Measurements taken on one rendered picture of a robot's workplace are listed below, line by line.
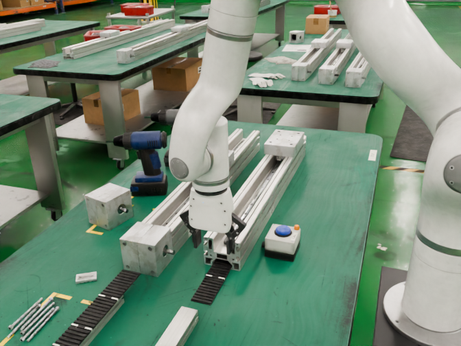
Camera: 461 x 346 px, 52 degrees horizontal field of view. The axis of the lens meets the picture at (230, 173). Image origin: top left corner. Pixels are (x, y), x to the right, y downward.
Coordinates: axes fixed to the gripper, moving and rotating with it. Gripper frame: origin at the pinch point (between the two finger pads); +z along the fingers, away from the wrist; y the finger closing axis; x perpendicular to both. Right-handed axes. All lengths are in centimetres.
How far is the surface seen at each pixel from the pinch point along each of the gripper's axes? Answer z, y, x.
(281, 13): 31, -173, 744
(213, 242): 3.5, -2.5, 5.4
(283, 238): 4.7, 13.7, 14.7
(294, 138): -2, 3, 71
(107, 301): 7.1, -18.6, -18.8
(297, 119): 66, -43, 295
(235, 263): 9.7, 3.0, 6.8
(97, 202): 1.8, -42.0, 12.7
